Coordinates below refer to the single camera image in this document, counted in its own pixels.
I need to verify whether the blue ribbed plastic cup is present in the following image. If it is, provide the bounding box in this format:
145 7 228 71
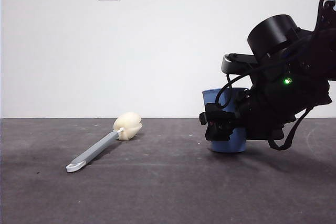
201 87 250 154

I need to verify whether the grey cup brush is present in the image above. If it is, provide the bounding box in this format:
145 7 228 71
65 112 143 174

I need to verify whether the black right camera cable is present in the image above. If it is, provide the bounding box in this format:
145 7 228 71
215 61 288 109

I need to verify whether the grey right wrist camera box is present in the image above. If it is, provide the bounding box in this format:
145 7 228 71
221 53 259 74

